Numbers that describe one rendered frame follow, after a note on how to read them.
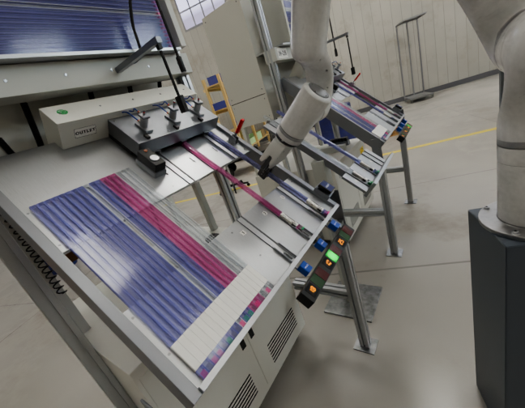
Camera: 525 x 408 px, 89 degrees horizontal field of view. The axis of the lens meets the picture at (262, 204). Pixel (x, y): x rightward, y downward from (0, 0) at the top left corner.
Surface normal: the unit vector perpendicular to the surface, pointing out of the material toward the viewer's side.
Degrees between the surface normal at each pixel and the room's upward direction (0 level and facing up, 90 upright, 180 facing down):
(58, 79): 90
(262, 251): 43
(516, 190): 90
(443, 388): 0
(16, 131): 90
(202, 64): 90
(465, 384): 0
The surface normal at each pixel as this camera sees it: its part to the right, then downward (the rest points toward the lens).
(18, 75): 0.79, -0.04
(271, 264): 0.31, -0.68
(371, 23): -0.24, 0.41
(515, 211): -0.90, 0.39
